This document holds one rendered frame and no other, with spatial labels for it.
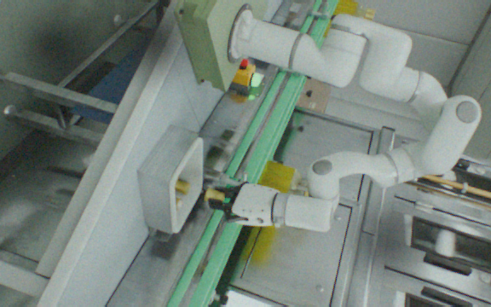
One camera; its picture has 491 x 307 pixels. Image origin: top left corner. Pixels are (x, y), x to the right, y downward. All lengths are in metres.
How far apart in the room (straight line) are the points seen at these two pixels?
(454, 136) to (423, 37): 6.57
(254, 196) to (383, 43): 0.47
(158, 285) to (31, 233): 0.57
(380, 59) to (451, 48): 6.63
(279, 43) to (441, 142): 0.45
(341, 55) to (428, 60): 6.76
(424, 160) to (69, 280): 0.80
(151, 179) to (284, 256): 0.59
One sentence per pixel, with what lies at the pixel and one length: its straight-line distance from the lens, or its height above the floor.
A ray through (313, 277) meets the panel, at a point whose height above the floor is 1.22.
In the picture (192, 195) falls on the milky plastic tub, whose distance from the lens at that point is 1.24.
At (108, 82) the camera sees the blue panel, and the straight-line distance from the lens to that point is 1.61.
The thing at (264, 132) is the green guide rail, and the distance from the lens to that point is 1.41.
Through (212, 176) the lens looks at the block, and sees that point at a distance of 1.24.
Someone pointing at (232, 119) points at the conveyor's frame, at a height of 0.83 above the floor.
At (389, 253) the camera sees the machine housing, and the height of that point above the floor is 1.44.
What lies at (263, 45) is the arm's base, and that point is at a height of 0.92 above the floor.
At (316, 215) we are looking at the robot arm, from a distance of 1.00.
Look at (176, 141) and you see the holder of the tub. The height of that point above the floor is 0.79.
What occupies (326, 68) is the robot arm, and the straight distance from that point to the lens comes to 1.08.
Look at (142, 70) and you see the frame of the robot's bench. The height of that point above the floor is 0.67.
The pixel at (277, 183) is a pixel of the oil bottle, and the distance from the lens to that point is 1.41.
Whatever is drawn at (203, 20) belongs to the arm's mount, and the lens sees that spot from 0.97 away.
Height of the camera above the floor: 1.15
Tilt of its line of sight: 10 degrees down
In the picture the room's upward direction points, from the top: 107 degrees clockwise
